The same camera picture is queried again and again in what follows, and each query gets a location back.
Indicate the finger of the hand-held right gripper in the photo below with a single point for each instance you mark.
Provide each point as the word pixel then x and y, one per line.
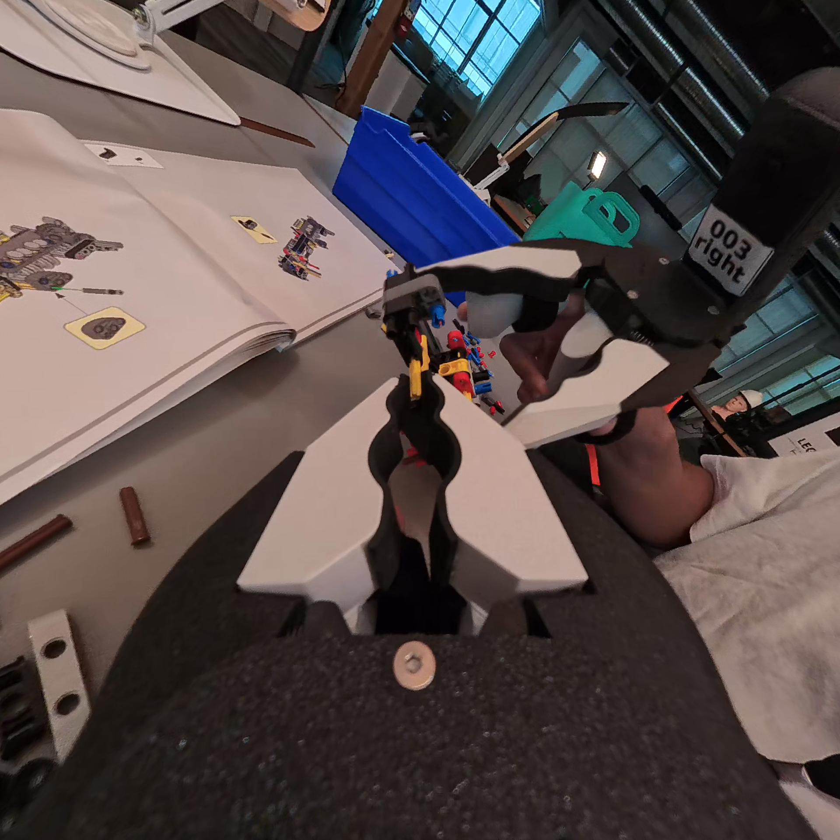
pixel 590 400
pixel 512 262

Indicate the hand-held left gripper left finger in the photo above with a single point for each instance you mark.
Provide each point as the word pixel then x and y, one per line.
pixel 315 518

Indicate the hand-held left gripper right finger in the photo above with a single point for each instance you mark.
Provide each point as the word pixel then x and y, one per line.
pixel 512 518

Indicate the partly built lego chassis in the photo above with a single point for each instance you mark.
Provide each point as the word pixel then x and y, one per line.
pixel 413 292

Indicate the lego instruction booklet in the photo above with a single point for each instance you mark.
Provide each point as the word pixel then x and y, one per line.
pixel 164 262

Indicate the black lego beam assembly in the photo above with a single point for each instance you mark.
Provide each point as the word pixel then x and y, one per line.
pixel 19 709

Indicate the brown lego axle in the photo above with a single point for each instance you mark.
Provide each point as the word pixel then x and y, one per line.
pixel 39 535
pixel 134 518

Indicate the long light grey lego beam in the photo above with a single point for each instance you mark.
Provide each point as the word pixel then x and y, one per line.
pixel 49 676

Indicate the person's right hand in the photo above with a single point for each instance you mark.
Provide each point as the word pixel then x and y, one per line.
pixel 531 361

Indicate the teal carry bag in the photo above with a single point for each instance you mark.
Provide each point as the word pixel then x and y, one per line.
pixel 564 216

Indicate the wooden board desk stand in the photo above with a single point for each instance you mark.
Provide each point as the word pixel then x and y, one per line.
pixel 531 134

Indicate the lit panel lamp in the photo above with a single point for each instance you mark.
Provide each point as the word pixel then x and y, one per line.
pixel 597 164

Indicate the blue plastic bin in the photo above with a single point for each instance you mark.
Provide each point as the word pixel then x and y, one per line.
pixel 407 184

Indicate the white hard hat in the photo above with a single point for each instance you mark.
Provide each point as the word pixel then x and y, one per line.
pixel 748 398

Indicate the framed marker placard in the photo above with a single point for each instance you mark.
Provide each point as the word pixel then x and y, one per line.
pixel 797 443

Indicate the white desk stand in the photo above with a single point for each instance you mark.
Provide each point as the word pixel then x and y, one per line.
pixel 164 85

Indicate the silver ventilation duct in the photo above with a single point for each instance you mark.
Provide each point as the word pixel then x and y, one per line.
pixel 709 59

